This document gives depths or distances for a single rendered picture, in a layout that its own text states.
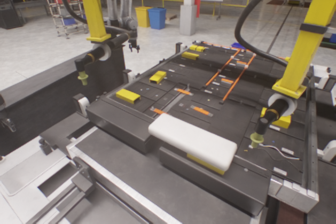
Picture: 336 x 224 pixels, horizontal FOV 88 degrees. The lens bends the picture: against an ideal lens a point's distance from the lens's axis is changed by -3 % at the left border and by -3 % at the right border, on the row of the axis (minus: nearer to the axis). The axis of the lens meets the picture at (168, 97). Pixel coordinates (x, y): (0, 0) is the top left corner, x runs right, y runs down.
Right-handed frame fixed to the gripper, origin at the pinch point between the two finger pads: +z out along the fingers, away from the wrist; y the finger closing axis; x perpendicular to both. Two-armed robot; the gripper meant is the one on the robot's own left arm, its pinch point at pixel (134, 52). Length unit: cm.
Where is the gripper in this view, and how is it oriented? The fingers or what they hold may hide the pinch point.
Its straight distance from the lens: 239.0
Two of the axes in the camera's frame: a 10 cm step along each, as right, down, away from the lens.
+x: -4.2, 5.2, -7.5
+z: 0.0, 8.2, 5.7
